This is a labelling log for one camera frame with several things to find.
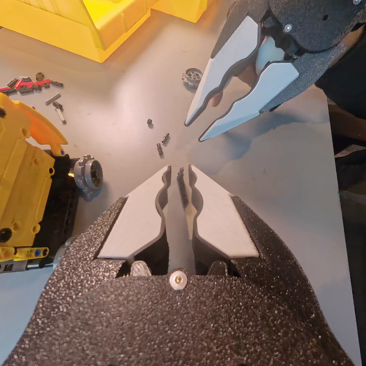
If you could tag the grey toothed wheel hub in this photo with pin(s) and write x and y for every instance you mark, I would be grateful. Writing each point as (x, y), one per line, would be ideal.
(193, 77)
(88, 174)

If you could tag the grey axle with black connector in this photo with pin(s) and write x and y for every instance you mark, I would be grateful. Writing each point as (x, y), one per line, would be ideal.
(58, 110)

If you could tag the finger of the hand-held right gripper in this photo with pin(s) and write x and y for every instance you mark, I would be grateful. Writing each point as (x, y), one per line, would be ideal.
(271, 83)
(234, 48)

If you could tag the yellow black toy brick vehicle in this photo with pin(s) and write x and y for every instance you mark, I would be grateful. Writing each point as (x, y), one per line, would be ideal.
(25, 185)

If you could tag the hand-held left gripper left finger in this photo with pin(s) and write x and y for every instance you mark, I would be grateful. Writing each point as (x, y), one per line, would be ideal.
(134, 226)

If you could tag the grey desk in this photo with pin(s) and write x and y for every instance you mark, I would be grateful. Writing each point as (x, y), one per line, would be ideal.
(271, 185)

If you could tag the person's right hand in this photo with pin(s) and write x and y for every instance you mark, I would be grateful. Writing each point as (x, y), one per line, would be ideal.
(246, 78)

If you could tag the yellow plastic storage bin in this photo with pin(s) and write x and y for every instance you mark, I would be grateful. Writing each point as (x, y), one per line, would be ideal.
(57, 28)
(180, 8)

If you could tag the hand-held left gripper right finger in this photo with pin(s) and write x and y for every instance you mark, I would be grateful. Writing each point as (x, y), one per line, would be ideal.
(223, 226)

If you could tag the pile of red black pins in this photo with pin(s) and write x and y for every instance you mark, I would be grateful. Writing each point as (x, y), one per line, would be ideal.
(25, 84)

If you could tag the black short beam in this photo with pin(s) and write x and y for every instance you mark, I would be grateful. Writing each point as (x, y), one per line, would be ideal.
(183, 185)

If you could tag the small black pin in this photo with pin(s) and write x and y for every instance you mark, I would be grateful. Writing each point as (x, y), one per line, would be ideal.
(165, 138)
(159, 148)

